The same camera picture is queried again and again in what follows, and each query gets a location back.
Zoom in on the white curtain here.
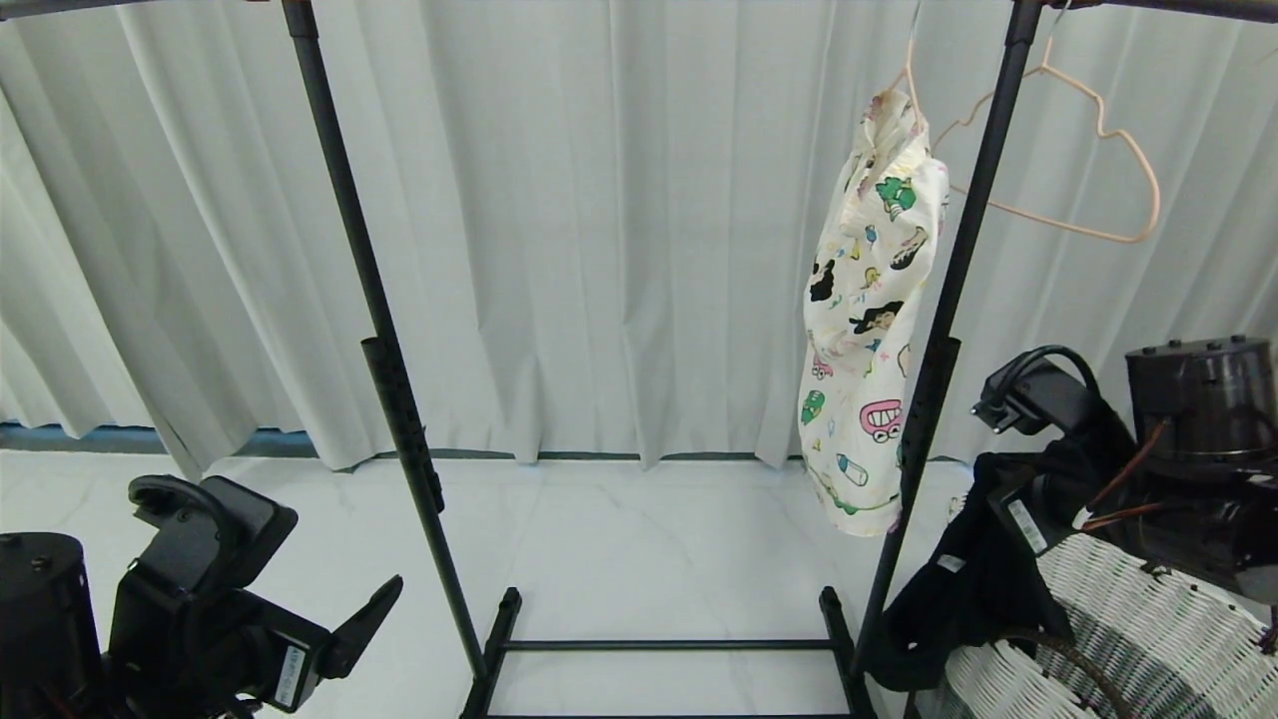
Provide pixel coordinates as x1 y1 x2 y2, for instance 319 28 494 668
0 0 1278 480

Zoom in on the black clothes rack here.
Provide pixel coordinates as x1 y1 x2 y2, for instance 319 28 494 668
0 0 1278 719

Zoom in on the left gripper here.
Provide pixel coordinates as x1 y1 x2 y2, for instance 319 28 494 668
200 573 405 715

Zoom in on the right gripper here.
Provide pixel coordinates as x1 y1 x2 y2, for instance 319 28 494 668
988 467 1131 558

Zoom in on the pink clothes hanger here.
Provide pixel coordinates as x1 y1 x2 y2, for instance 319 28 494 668
932 8 1163 246
887 0 928 136

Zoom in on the white laundry basket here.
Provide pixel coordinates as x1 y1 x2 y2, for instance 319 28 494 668
929 531 1278 719

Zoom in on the black garment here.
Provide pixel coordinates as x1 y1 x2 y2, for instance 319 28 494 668
864 437 1077 695

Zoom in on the cream printed garment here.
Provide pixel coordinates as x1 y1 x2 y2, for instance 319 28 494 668
797 88 952 538

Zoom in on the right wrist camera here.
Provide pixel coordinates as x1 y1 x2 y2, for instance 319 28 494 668
971 358 1137 472

